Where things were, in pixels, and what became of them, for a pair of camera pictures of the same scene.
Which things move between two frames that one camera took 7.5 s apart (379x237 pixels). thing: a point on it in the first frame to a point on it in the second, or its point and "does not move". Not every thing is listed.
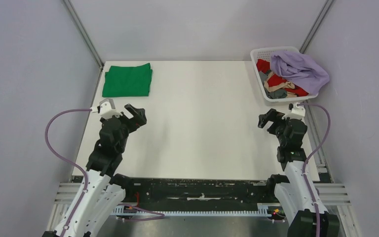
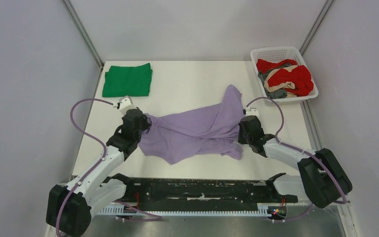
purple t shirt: x=300 y=70 to x=174 y=136
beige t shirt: x=284 y=85 does not move
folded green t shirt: x=123 y=81 does not move
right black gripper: x=276 y=116 to x=241 y=139
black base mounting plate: x=196 y=191 does not move
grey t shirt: x=277 y=94 does not move
